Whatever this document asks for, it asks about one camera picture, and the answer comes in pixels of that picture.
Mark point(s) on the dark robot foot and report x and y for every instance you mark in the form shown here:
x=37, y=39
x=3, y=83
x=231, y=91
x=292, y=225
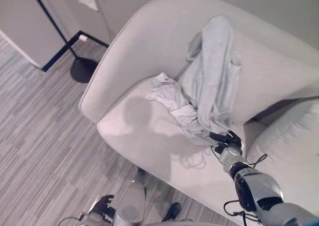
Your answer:
x=174, y=211

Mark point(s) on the black floor lamp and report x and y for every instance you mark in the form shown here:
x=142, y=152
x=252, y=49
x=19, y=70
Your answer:
x=82, y=70

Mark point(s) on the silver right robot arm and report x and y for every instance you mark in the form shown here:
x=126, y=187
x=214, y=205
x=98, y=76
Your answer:
x=259, y=188

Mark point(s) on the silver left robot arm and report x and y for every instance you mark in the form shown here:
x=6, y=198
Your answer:
x=93, y=217

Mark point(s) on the small white floor plug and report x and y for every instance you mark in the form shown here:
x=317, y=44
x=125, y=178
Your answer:
x=83, y=38

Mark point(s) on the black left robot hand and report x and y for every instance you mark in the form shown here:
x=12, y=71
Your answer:
x=104, y=204

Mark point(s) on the off-white curved sofa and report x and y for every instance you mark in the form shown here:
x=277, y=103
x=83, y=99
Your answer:
x=149, y=61

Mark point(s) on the white crumpled shirt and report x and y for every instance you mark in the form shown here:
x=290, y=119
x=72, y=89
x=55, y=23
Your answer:
x=172, y=98

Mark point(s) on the off-white throw pillow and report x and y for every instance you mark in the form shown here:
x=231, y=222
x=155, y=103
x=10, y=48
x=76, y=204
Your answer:
x=289, y=141

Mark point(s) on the off-white sofa back cushion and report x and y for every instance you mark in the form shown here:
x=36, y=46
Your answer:
x=269, y=81

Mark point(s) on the black baseboard trim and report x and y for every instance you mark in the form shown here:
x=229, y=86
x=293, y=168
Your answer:
x=62, y=51

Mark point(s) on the light grey hooded garment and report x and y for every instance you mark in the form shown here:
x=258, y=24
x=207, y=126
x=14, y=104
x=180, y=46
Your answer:
x=214, y=81

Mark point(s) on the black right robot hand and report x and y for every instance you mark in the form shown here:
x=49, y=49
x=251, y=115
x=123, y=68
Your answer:
x=230, y=139

